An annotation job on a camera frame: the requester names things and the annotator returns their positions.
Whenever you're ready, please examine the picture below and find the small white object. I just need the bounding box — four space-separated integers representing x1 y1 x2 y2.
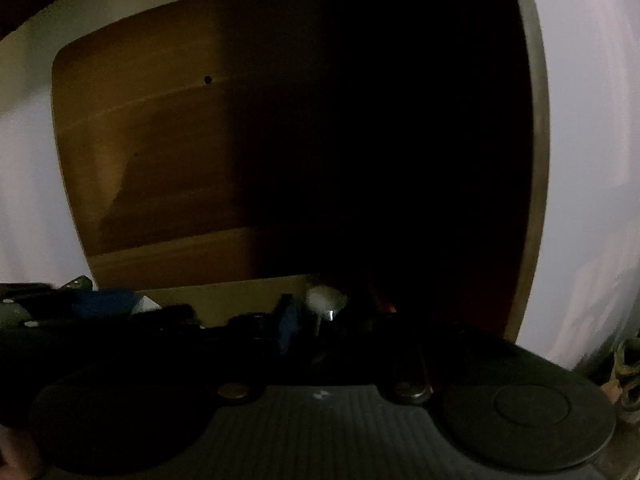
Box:
131 296 163 317

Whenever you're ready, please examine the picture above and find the dark patterned object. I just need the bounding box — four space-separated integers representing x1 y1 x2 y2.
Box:
599 332 640 423

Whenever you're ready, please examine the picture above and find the white cabinet with wooden back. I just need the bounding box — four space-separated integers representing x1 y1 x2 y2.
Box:
0 0 640 376

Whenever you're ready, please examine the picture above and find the orange strip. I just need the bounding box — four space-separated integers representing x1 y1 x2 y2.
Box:
370 287 401 315

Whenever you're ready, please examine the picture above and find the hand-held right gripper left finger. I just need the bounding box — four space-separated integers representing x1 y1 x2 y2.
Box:
200 292 303 403

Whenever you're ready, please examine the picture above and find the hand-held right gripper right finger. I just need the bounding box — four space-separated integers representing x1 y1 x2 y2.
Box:
345 310 521 406

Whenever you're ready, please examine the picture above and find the pale round-capped object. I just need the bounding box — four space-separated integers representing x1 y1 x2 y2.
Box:
304 284 350 333

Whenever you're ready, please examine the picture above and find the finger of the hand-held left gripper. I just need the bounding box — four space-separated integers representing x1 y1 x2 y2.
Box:
127 303 203 333
30 289 138 322

